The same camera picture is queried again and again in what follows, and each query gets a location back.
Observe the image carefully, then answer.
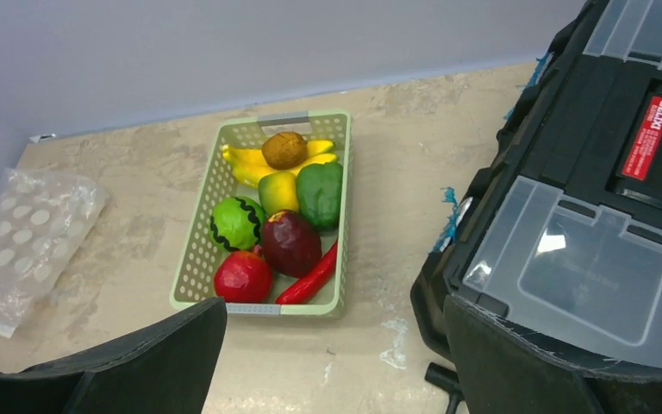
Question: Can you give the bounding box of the clear dotted zip top bag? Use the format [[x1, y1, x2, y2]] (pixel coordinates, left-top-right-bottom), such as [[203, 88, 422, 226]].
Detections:
[[0, 168, 109, 338]]

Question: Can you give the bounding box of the red chili pepper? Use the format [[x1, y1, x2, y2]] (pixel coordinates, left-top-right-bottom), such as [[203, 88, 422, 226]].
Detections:
[[275, 241, 338, 304]]

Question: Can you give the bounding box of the brown kiwi fruit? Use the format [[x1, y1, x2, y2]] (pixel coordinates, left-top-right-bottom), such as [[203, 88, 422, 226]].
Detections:
[[261, 131, 309, 170]]

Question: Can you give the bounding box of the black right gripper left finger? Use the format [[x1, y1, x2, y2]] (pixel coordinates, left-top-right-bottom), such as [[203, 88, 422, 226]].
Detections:
[[0, 298, 228, 413]]

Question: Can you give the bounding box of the green striped watermelon toy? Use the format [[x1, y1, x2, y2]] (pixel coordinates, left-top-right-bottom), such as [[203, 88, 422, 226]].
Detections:
[[209, 196, 267, 252]]

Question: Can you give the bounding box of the dark red purple fruit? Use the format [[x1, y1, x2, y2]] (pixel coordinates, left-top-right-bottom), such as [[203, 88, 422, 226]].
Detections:
[[262, 210, 323, 279]]

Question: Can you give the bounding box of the black hammer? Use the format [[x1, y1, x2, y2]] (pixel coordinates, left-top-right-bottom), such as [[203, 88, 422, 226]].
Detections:
[[424, 362, 465, 414]]

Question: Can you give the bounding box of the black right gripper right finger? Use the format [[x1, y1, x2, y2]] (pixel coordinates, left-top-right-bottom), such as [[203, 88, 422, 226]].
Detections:
[[444, 295, 662, 413]]

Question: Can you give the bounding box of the yellow banana bunch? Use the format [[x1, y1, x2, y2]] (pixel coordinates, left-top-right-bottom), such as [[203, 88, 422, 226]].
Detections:
[[222, 140, 339, 189]]

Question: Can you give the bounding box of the black plastic toolbox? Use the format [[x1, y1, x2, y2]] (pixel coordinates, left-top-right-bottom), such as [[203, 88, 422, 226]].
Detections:
[[411, 1, 662, 368]]

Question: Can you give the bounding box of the green bell pepper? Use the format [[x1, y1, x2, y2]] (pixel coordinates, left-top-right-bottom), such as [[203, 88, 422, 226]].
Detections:
[[297, 162, 344, 232]]

